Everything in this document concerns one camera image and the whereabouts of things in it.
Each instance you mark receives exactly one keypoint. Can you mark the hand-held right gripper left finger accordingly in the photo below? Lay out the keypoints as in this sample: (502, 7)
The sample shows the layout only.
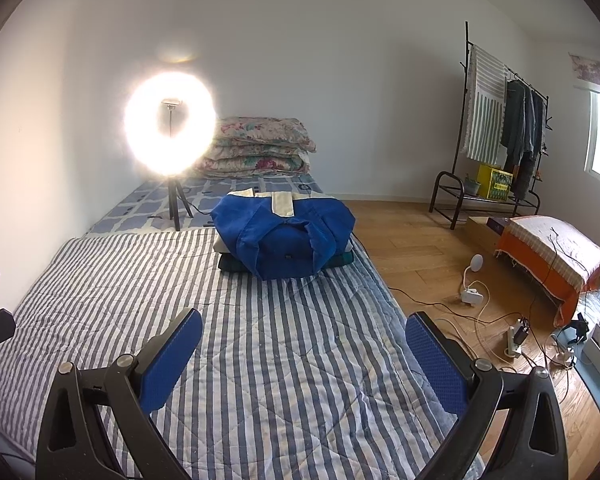
(172, 355)

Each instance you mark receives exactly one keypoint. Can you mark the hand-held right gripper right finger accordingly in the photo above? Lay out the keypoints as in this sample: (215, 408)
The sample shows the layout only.
(432, 360)

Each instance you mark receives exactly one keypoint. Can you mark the beige and blue work jacket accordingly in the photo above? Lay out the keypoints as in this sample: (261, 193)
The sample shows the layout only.
(280, 240)

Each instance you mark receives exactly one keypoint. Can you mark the dark folded clothes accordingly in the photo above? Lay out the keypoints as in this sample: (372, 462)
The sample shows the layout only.
(342, 260)

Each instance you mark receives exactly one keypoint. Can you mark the black clothes rack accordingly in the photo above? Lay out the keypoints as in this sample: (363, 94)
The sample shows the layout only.
(466, 85)

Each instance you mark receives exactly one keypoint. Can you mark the white power adapter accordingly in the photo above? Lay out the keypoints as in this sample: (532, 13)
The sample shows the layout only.
(471, 297)

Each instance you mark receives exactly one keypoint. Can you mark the white power strip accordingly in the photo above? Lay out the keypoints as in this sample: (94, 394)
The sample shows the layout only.
(515, 342)

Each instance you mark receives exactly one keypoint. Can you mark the white round lamp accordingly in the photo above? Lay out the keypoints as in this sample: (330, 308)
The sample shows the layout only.
(476, 262)

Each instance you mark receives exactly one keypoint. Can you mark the cardboard box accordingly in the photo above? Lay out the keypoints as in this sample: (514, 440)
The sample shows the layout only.
(477, 235)

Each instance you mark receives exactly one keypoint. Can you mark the black clamp tool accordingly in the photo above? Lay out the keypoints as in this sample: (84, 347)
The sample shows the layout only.
(577, 330)

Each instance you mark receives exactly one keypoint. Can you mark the black tripod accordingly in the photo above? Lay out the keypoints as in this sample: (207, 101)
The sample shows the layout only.
(175, 205)

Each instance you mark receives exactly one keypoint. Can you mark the dark blue flat box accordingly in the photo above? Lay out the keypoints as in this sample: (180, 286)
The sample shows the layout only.
(500, 226)

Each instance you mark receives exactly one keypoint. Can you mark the blue patterned bed sheet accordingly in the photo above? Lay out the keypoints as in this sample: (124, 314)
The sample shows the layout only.
(130, 210)

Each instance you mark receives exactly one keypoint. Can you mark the orange covered bench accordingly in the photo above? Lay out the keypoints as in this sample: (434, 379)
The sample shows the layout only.
(545, 255)

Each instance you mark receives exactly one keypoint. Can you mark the small potted plant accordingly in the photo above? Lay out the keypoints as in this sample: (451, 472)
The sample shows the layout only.
(472, 185)

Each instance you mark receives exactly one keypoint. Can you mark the yellow crate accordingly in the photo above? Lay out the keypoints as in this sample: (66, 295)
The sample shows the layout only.
(495, 182)

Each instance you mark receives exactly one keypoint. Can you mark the floral folded quilt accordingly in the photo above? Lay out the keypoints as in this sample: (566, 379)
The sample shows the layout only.
(265, 132)
(255, 162)

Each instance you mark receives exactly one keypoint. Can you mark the dark blue hanging garment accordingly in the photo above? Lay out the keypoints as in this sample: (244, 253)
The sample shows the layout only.
(534, 150)

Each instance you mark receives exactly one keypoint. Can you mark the black phone holder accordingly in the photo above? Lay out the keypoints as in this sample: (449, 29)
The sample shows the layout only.
(171, 115)

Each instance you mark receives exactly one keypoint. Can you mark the dark grey hanging garment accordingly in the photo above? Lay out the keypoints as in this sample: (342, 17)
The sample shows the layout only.
(512, 120)

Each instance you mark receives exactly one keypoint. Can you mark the striped towel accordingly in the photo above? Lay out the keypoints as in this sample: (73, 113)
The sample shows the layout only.
(485, 105)

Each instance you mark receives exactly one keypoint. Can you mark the floral window valance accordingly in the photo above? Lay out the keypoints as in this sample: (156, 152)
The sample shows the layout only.
(595, 70)

